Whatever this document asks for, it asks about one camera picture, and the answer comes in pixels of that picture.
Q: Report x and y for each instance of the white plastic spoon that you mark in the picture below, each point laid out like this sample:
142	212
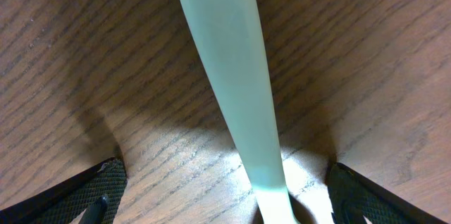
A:
229	40

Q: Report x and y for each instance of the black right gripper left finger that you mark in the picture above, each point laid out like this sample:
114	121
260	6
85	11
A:
94	195

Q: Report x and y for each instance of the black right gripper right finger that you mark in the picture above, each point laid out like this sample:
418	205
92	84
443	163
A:
357	199

